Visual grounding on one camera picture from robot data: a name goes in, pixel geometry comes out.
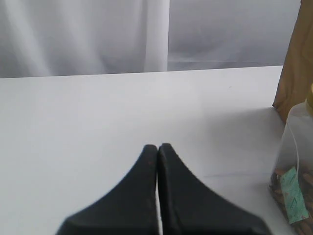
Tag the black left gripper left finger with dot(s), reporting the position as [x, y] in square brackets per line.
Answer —
[128, 209]

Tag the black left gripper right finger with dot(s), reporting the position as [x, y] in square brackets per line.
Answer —
[189, 207]

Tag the nut jar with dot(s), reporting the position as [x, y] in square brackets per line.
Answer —
[291, 184]

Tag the brown paper bag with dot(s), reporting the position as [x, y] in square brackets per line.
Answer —
[297, 73]

